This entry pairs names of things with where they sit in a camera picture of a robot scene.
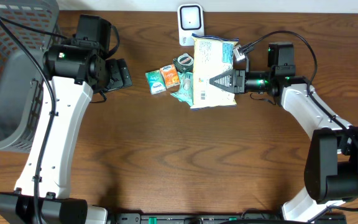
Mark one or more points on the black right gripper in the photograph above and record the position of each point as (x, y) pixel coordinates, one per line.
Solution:
(235, 83)

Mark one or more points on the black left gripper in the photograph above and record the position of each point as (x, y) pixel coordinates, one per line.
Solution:
(121, 74)

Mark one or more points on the cream wet wipes bag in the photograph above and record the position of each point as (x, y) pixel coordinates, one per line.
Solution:
(212, 57)

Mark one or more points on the mint green wipes pouch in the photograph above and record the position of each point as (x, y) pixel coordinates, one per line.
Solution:
(185, 91)

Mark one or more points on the orange Kleenex tissue pack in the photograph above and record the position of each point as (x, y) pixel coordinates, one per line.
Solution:
(170, 76)

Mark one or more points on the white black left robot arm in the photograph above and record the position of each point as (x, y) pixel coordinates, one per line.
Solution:
(72, 72)

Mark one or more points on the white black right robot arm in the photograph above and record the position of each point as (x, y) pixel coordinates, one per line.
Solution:
(331, 171)

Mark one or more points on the teal Kleenex tissue pack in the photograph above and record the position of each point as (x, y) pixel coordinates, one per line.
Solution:
(155, 81)

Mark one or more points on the dark green round-label box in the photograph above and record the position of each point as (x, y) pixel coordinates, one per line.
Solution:
(184, 63)

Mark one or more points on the grey plastic basket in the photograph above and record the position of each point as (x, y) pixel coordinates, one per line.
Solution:
(21, 88)

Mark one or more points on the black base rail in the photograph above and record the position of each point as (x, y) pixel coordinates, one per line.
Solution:
(253, 217)

